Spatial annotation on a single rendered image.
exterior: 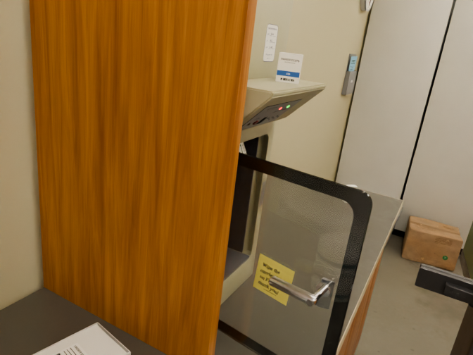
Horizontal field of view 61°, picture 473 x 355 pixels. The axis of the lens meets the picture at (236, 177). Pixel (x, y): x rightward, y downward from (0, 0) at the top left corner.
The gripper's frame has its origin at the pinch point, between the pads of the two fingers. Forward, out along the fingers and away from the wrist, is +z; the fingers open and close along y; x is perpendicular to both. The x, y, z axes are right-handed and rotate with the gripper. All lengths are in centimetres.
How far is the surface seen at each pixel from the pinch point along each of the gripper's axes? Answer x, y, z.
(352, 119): 34, -317, 80
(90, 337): 32, 11, 58
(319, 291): 9.5, -1.1, 16.8
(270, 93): -20.5, -6.8, 32.8
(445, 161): 54, -317, -3
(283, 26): -32, -35, 44
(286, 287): 9.5, 1.1, 21.8
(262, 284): 15.0, -4.7, 28.4
